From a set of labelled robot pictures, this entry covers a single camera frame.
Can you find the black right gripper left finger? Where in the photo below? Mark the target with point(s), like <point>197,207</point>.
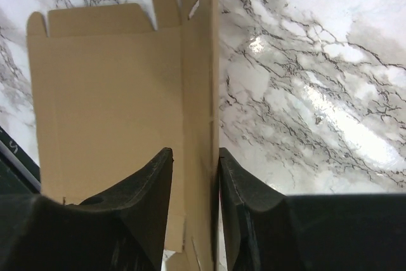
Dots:
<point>121,228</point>

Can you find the brown cardboard box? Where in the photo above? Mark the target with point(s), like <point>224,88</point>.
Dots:
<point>111,89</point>

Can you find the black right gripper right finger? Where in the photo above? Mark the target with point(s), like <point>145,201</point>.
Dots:
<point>267,230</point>

